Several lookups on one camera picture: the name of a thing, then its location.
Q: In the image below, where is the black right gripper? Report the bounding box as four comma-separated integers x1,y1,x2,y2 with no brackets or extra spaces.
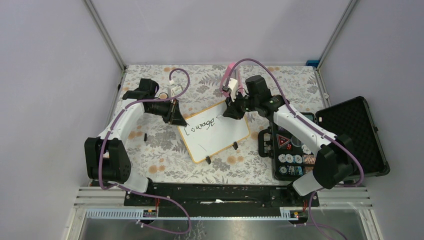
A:
223,90,259,121

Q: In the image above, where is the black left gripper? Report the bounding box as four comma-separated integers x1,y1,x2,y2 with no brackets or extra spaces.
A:
146,96,187,126

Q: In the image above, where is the yellow framed whiteboard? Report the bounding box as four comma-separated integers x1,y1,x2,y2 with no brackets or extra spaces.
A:
178,101,250,164

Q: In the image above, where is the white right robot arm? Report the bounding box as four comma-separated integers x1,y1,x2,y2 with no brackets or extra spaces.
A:
222,75,360,206

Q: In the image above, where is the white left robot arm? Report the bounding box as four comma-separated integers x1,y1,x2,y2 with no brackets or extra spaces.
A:
84,78,187,206

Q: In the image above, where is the floral table mat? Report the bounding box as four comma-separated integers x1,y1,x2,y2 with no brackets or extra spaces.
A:
110,65,315,185

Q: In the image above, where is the triangular all-in button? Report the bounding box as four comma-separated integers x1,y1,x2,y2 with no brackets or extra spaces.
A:
276,133,291,149

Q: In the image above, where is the black poker chip case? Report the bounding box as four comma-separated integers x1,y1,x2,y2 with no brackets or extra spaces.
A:
257,96,391,182

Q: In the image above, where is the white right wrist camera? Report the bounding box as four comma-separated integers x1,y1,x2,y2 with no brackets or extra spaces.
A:
222,77,239,102

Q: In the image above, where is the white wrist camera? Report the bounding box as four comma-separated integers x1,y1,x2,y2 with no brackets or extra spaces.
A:
167,84,184,98
222,77,239,102

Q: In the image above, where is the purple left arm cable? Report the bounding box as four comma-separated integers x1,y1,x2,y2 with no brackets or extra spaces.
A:
98,67,193,235

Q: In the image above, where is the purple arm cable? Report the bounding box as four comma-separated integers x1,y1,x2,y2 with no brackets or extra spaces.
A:
220,58,365,240
98,67,193,235

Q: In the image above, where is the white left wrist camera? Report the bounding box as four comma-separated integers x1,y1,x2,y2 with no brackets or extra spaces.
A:
167,84,184,98

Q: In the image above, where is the blue corner bracket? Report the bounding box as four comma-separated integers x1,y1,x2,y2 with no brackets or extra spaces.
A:
305,60,320,68

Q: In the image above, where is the black mounting base plate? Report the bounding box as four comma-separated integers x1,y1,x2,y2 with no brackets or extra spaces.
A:
123,182,320,218

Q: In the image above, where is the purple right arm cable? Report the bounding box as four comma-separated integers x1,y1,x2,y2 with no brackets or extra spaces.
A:
220,58,365,240

